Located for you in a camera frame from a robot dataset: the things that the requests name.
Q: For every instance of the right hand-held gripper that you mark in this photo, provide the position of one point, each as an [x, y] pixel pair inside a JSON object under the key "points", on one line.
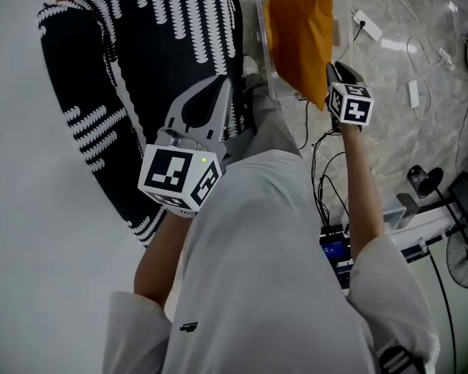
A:
{"points": [[353, 107]]}

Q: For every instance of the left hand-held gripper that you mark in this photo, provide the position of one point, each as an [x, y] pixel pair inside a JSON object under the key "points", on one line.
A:
{"points": [[167, 173]]}

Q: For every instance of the large orange pillow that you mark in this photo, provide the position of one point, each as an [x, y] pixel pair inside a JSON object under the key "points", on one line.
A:
{"points": [[300, 45]]}

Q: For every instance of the person's left forearm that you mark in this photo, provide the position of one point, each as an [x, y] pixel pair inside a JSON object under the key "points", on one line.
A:
{"points": [[160, 255]]}

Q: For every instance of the person's right forearm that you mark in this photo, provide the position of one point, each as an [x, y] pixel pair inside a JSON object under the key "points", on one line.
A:
{"points": [[362, 193]]}

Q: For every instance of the wide white power strip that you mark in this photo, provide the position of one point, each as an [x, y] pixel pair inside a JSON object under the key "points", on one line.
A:
{"points": [[368, 23]]}

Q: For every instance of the person's right white shoe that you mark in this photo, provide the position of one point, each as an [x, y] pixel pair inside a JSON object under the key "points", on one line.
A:
{"points": [[250, 65]]}

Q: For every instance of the person's grey trousers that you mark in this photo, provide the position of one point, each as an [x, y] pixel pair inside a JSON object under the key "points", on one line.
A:
{"points": [[273, 131]]}

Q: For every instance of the slim white power strip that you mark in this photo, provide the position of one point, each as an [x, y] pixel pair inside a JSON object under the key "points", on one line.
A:
{"points": [[413, 94]]}

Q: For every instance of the small white power strip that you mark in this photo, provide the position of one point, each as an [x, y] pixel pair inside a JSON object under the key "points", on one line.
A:
{"points": [[445, 57]]}

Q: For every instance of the black white patterned blanket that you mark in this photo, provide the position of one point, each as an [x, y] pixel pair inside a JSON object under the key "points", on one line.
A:
{"points": [[82, 72]]}

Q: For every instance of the black cup-shaped lamp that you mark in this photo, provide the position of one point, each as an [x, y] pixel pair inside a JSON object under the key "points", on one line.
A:
{"points": [[425, 177]]}

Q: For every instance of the person's white shirt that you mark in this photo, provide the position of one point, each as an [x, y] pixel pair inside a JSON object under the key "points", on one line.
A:
{"points": [[257, 248]]}

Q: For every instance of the small clear container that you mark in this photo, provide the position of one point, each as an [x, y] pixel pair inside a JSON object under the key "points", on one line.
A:
{"points": [[396, 216]]}

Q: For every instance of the black device with blue screen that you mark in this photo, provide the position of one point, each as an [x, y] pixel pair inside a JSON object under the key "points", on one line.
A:
{"points": [[335, 251]]}

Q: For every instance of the black floor fan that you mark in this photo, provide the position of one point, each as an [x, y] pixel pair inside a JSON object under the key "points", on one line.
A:
{"points": [[466, 263]]}

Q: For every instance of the white bench frame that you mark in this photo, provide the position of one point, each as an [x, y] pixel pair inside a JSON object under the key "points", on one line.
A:
{"points": [[421, 232]]}

